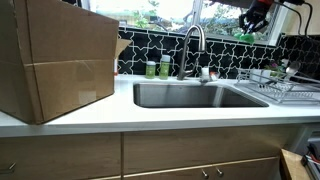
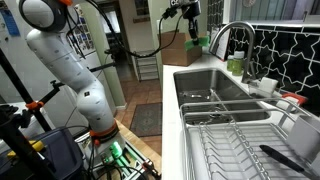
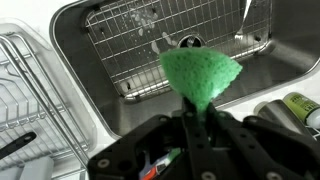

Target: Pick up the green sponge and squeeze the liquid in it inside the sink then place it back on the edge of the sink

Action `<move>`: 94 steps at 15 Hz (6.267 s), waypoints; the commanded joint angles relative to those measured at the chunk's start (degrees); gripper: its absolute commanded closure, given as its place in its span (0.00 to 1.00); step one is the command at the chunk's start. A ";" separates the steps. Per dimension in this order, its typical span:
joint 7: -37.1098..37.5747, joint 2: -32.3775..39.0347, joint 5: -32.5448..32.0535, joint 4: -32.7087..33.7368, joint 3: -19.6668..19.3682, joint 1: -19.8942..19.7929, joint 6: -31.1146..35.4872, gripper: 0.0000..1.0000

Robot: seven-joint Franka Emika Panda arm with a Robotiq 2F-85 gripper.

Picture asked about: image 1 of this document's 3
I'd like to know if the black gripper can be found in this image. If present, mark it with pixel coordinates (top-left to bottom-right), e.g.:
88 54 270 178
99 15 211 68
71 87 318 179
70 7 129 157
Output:
238 0 275 35

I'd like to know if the green sponge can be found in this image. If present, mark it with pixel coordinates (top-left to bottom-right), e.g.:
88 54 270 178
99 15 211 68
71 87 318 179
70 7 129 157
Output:
233 31 256 45

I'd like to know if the white sponge caddy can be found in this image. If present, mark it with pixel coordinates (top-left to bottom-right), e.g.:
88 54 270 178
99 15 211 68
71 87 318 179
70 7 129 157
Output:
199 66 220 84

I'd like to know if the stainless steel sink basin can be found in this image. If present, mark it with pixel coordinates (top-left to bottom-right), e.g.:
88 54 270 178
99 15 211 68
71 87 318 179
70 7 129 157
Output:
132 81 270 109

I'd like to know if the white utensil holder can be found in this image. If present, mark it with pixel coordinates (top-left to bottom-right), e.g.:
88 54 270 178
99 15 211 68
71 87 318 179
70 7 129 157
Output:
249 67 272 83

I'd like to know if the steel ladle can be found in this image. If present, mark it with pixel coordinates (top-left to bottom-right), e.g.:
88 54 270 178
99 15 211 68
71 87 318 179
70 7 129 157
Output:
284 60 302 80

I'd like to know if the steel gooseneck faucet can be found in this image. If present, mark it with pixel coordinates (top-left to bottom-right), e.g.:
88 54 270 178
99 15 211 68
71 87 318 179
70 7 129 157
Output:
176 23 207 81

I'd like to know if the tall green soap bottle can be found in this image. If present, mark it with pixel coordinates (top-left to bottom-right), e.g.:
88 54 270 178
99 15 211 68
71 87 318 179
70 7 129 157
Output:
158 54 172 81

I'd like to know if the short green soap bottle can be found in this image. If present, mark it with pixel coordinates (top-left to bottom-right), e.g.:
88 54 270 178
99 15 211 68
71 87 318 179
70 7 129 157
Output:
145 60 157 80

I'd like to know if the wooden cabinet door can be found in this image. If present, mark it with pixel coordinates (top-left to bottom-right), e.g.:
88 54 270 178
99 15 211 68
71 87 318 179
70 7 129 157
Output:
122 156 281 180

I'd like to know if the brown cardboard box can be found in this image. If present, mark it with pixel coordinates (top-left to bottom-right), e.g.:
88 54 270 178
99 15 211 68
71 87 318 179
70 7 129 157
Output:
0 0 133 126

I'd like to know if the wooden cabinet drawer front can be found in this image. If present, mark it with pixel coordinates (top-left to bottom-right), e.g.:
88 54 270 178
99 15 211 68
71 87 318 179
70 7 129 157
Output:
0 132 122 180

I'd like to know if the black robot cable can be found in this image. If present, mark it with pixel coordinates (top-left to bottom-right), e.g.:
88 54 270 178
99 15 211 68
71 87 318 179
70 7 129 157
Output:
272 0 315 36

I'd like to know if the steel wire dish rack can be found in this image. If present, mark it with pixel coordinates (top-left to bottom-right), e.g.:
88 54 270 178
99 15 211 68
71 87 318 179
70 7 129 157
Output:
234 67 320 105

